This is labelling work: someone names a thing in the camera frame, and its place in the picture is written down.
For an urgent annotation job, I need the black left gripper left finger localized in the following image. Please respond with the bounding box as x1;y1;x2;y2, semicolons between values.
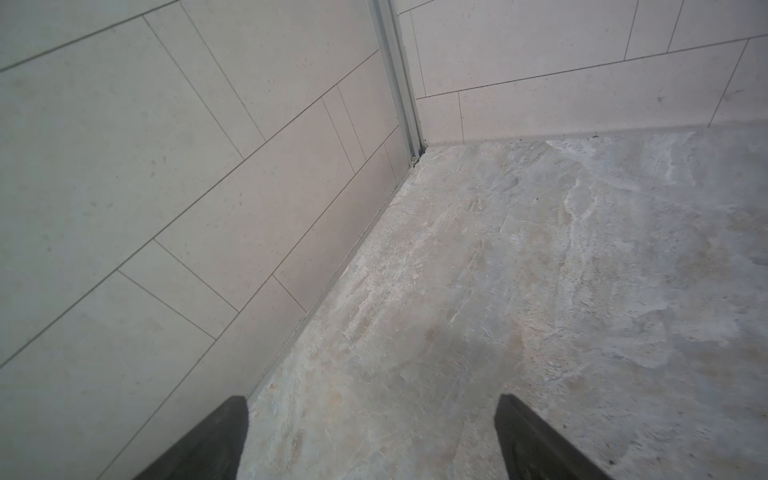
136;396;249;480

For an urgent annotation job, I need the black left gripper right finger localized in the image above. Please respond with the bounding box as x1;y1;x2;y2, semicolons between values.
494;394;610;480

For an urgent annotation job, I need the aluminium corner post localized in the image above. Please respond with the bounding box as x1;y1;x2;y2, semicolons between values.
367;0;427;166

